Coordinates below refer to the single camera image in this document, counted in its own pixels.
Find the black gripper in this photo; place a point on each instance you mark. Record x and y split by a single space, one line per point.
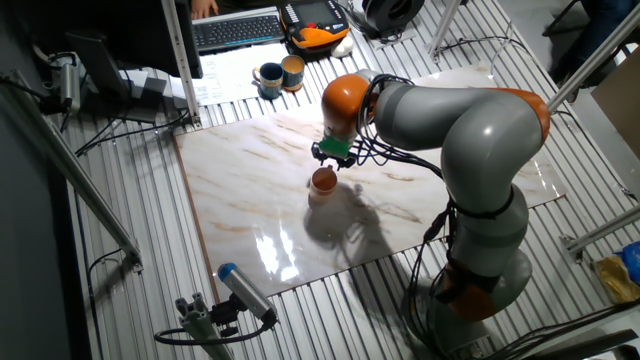
335 159

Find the person bare hand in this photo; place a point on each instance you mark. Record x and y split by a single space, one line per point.
204 7

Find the teal mug tan interior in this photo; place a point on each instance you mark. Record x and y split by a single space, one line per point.
293 75

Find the marble pattern board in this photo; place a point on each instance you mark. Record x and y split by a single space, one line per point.
240 200

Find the white egg shaped object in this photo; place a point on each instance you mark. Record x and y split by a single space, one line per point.
342 47

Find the white paper sheet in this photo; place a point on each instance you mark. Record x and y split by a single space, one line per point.
225 75

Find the black round drum device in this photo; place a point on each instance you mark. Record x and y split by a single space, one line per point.
375 15

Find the black keyboard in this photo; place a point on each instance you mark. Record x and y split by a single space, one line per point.
235 32

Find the black computer monitor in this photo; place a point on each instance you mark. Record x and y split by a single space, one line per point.
125 35

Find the dark monitor stand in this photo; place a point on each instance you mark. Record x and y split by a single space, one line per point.
100 65

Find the person leg in jeans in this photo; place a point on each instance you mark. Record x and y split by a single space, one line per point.
595 30

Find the brown cardboard box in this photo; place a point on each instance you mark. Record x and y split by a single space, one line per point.
620 100

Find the yellow plastic bag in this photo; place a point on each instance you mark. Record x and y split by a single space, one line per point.
615 280

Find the black flat bar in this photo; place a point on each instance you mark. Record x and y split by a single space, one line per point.
585 345

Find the blue plastic bag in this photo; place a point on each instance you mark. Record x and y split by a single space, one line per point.
632 260

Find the grey metal base plate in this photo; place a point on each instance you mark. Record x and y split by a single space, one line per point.
395 41

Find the silver camera blue cap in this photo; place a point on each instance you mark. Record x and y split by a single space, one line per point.
245 290

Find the aluminium frame profile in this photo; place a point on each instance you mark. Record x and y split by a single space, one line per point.
595 60
444 27
180 60
605 227

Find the grey aluminium camera stand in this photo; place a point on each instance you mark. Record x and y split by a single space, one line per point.
202 325

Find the long aluminium frame beam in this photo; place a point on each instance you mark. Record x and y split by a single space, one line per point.
75 170

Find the silver depth camera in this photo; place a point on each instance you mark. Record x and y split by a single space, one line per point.
70 85

